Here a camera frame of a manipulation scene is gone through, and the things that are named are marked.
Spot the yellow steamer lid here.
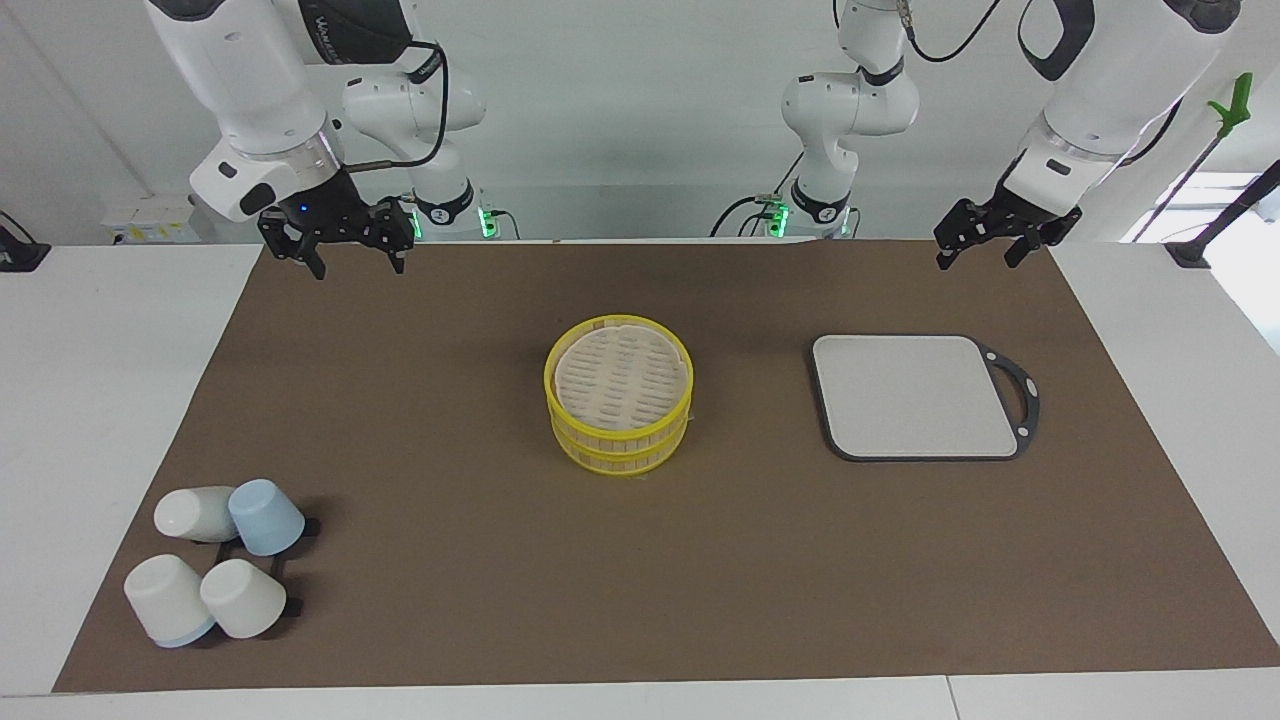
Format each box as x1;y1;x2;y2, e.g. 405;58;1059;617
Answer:
543;314;695;454

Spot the yellow steamer basket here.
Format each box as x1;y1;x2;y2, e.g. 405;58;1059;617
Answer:
549;398;692;477

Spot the grey rimmed white cutting board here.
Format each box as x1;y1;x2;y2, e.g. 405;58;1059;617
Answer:
807;333;1042;463

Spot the white and yellow box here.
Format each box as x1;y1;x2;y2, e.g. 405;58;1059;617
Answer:
102;194;202;245

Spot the black stand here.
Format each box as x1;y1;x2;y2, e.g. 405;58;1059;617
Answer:
1164;158;1280;270

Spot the green tipped rod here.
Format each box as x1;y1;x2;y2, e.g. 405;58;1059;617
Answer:
1138;71;1255;243

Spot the light blue plastic cup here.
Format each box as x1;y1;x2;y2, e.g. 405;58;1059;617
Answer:
227;478;307;558

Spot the cream white plastic cup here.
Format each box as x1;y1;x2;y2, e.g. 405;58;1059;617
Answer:
198;557;289;641

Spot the black cup rack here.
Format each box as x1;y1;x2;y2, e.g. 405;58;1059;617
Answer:
214;514;322;618

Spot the brown table mat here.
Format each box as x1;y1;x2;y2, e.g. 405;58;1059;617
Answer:
52;237;1280;694

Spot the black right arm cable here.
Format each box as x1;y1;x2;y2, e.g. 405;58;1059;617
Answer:
344;39;452;173

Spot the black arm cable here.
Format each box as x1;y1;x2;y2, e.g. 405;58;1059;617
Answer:
898;0;1004;64
344;39;452;173

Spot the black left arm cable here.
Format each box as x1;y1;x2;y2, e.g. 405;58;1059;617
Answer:
898;0;1004;64

